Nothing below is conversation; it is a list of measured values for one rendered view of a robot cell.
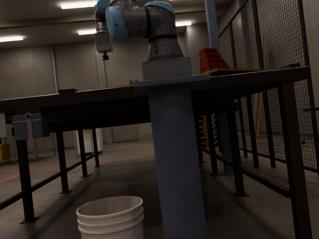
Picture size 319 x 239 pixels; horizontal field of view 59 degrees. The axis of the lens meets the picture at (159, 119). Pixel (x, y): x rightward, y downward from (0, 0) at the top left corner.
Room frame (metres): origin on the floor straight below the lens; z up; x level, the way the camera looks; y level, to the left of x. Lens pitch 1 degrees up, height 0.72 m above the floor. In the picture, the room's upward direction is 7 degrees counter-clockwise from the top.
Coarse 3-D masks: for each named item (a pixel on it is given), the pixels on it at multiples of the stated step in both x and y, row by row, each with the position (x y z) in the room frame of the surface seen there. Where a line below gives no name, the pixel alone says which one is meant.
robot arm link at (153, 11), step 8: (144, 8) 1.05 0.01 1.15; (152, 8) 1.05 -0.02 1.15; (160, 8) 1.05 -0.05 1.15; (168, 8) 1.06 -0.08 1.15; (152, 16) 1.04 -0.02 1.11; (160, 16) 1.05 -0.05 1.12; (168, 16) 1.06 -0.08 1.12; (152, 24) 1.04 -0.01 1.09; (160, 24) 1.05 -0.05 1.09; (168, 24) 1.06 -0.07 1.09; (152, 32) 1.06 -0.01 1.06; (160, 32) 1.05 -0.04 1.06; (168, 32) 1.06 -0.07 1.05; (176, 32) 1.09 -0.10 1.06
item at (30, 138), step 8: (16, 112) 1.36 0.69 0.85; (24, 112) 1.36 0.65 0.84; (32, 112) 1.36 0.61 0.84; (40, 112) 1.37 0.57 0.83; (16, 120) 1.34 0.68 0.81; (24, 120) 1.34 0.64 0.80; (32, 120) 1.34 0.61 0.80; (40, 120) 1.35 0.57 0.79; (16, 128) 1.34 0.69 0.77; (24, 128) 1.34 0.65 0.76; (32, 128) 1.34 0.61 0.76; (40, 128) 1.35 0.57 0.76; (48, 128) 1.43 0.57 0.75; (16, 136) 1.34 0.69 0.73; (24, 136) 1.34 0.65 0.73; (32, 136) 1.34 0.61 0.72; (40, 136) 1.35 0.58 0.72; (48, 136) 1.42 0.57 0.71; (32, 144) 1.34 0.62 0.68
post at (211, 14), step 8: (208, 0) 3.36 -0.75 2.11; (208, 8) 3.36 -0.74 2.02; (208, 16) 3.36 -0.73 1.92; (208, 24) 3.38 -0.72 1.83; (216, 24) 3.36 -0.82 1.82; (208, 32) 3.43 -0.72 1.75; (216, 32) 3.36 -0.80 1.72; (216, 40) 3.36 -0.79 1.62; (224, 120) 3.36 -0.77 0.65; (224, 128) 3.36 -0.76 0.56; (224, 136) 3.36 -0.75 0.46; (224, 144) 3.36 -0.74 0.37; (224, 152) 3.36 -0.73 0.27; (232, 160) 3.36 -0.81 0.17; (224, 168) 3.44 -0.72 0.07; (232, 168) 3.36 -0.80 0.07
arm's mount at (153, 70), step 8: (144, 64) 1.02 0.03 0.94; (152, 64) 1.02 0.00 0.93; (160, 64) 1.03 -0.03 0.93; (168, 64) 1.03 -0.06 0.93; (176, 64) 1.03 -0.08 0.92; (184, 64) 1.03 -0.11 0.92; (144, 72) 1.02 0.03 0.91; (152, 72) 1.02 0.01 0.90; (160, 72) 1.03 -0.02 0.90; (168, 72) 1.03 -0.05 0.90; (176, 72) 1.03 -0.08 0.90; (184, 72) 1.03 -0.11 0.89; (144, 80) 1.02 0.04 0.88
